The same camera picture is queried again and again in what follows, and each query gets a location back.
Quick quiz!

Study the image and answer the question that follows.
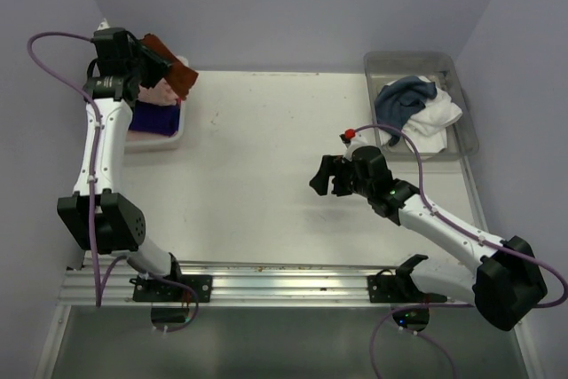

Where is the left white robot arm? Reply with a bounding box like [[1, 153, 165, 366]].
[[57, 28, 185, 302]]

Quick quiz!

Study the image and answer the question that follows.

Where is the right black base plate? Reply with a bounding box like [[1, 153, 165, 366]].
[[367, 254, 447, 304]]

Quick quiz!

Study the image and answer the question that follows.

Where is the blue grey towel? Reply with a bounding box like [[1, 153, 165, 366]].
[[374, 75, 438, 130]]

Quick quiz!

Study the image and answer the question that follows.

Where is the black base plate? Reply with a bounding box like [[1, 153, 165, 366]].
[[367, 254, 447, 304], [129, 274, 213, 303]]

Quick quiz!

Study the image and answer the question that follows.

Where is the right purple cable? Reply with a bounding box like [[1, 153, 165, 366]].
[[352, 123, 568, 379]]

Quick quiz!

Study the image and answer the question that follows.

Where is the aluminium mounting rail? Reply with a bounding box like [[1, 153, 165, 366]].
[[61, 263, 521, 307]]

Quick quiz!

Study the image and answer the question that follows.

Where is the purple cable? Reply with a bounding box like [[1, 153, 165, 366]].
[[27, 32, 200, 332], [352, 123, 568, 379]]

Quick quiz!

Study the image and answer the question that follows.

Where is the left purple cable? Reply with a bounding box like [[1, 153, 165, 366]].
[[27, 32, 200, 332]]

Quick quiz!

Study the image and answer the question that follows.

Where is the pale pink lower towel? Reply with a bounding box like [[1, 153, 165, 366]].
[[127, 130, 170, 142]]

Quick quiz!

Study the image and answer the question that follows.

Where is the white plastic basket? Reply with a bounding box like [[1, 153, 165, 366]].
[[125, 78, 187, 153]]

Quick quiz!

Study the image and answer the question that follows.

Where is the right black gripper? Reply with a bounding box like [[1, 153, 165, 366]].
[[309, 155, 373, 198]]

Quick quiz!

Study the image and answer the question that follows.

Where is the purple rolled towel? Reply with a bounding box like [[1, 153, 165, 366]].
[[130, 102, 180, 137]]

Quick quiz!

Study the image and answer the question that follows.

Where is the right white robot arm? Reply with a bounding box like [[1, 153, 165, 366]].
[[310, 146, 548, 331]]

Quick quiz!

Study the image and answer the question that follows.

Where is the clear plastic bin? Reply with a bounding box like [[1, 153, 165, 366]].
[[364, 51, 479, 162]]

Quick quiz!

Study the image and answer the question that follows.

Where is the brown rust towel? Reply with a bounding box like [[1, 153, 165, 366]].
[[141, 33, 199, 100]]

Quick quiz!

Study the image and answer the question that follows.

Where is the light pink rolled towel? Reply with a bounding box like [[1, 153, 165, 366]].
[[138, 79, 178, 107]]

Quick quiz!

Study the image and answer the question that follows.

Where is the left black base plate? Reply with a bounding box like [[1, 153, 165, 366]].
[[129, 274, 213, 303]]

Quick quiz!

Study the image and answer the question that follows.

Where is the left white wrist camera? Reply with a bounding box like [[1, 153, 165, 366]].
[[97, 20, 110, 31]]

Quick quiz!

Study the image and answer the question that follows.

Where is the white crumpled towel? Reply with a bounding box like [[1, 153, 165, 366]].
[[403, 83, 462, 158]]

